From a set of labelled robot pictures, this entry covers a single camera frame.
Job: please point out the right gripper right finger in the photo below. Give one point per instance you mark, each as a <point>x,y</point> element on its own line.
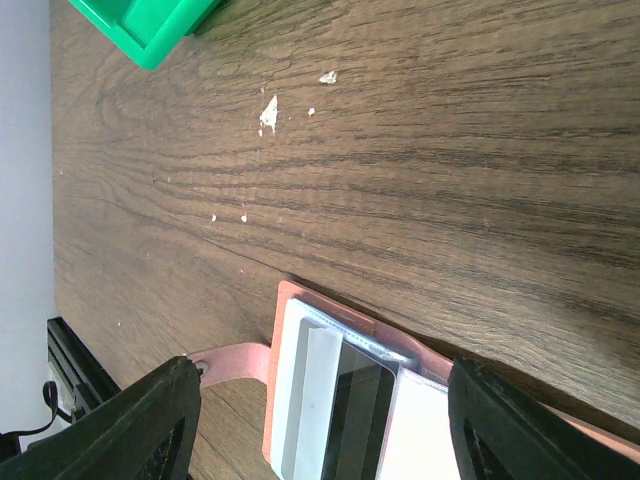
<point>499,432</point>

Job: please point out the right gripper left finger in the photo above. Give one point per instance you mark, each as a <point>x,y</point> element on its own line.
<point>146,431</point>

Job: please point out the black credit card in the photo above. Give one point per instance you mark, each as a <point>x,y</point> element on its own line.
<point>332,398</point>

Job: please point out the pink leather card holder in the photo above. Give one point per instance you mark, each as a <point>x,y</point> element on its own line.
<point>417,443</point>

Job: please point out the left green bin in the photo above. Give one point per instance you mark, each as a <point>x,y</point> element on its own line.
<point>146,31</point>

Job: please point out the black aluminium front rail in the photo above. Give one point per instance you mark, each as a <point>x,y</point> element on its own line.
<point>80,373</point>

